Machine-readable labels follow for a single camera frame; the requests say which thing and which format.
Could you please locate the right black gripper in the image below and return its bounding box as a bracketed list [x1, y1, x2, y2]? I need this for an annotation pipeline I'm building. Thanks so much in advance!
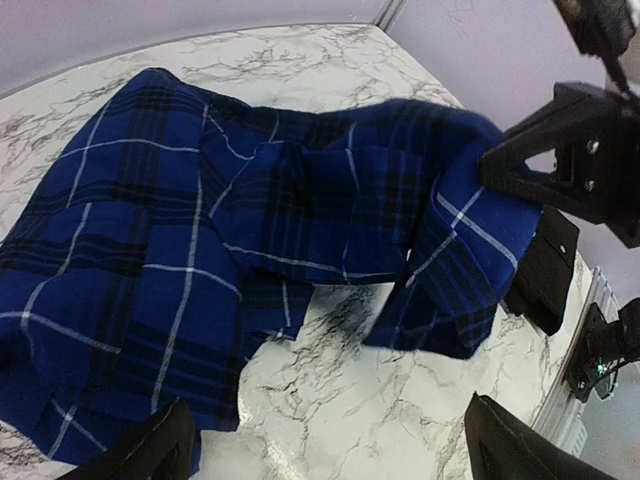
[479, 82, 639, 336]

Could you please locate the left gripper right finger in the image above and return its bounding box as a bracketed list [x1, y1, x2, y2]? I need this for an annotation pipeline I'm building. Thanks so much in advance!
[464, 393, 614, 480]

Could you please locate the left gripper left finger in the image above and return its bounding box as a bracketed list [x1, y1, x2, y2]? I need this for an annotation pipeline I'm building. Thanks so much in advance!
[59, 399, 195, 480]

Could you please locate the blue plaid long sleeve shirt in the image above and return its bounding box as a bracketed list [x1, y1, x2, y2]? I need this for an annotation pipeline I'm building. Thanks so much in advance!
[1, 69, 541, 464]

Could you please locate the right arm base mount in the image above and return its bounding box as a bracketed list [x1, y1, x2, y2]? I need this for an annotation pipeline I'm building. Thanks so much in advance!
[565, 298, 639, 403]

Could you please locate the right aluminium frame post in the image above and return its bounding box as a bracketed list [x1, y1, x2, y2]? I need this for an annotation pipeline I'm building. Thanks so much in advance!
[373, 0, 407, 31]

